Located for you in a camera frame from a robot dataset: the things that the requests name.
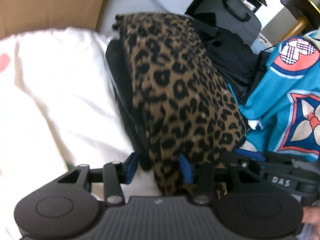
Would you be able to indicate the leopard print pants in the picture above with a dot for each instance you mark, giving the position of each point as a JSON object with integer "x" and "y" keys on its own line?
{"x": 180, "y": 80}

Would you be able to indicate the grey carry case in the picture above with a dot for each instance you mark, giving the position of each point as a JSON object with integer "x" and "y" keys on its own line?
{"x": 212, "y": 5}

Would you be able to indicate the person's right hand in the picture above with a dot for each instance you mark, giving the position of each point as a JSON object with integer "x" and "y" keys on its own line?
{"x": 312, "y": 215}

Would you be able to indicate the cream printed bed sheet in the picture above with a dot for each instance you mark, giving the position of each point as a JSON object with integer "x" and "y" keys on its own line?
{"x": 50, "y": 92}

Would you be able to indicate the folded black clothes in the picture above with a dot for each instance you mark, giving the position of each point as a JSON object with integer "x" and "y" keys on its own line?
{"x": 117, "y": 62}

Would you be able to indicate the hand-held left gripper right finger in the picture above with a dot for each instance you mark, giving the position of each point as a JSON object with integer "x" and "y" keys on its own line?
{"x": 186, "y": 170}

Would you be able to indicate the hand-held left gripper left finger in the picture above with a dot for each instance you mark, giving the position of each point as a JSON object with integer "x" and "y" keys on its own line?
{"x": 131, "y": 167}

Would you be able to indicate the teal printed cloth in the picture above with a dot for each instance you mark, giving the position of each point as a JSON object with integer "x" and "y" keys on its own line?
{"x": 270, "y": 92}

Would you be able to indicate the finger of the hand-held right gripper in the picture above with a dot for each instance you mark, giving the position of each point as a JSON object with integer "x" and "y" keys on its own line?
{"x": 250, "y": 155}

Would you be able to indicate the brown cardboard sheet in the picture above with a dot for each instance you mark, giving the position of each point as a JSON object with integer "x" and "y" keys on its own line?
{"x": 50, "y": 0}

